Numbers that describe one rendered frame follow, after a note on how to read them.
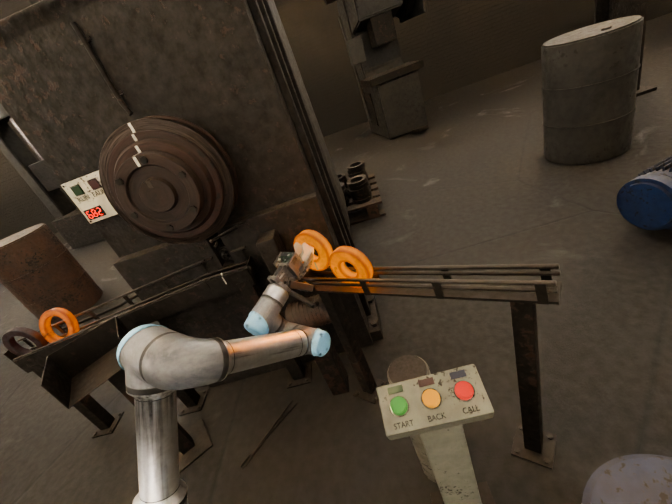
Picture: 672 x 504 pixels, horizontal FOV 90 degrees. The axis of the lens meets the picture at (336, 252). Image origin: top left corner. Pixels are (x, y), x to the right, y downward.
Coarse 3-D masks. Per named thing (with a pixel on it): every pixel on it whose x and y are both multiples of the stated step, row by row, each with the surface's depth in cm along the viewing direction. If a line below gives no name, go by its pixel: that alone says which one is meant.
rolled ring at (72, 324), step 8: (48, 312) 159; (56, 312) 158; (64, 312) 159; (40, 320) 160; (48, 320) 162; (64, 320) 159; (72, 320) 159; (40, 328) 161; (48, 328) 162; (72, 328) 159; (48, 336) 161; (56, 336) 163
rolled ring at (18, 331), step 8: (16, 328) 158; (24, 328) 159; (8, 336) 158; (24, 336) 158; (32, 336) 159; (40, 336) 161; (8, 344) 161; (16, 344) 164; (40, 344) 161; (16, 352) 164; (24, 352) 165
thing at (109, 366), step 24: (96, 336) 138; (120, 336) 127; (48, 360) 128; (72, 360) 135; (96, 360) 140; (48, 384) 118; (72, 384) 132; (96, 384) 126; (120, 384) 135; (192, 432) 168; (192, 456) 156
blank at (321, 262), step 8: (304, 232) 115; (312, 232) 114; (296, 240) 118; (304, 240) 116; (312, 240) 114; (320, 240) 113; (320, 248) 114; (328, 248) 114; (320, 256) 116; (328, 256) 114; (312, 264) 121; (320, 264) 118; (328, 264) 116
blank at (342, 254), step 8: (336, 248) 112; (344, 248) 108; (352, 248) 108; (336, 256) 110; (344, 256) 108; (352, 256) 106; (360, 256) 106; (336, 264) 113; (344, 264) 115; (352, 264) 108; (360, 264) 106; (368, 264) 107; (336, 272) 116; (344, 272) 114; (352, 272) 115; (360, 272) 109; (368, 272) 107
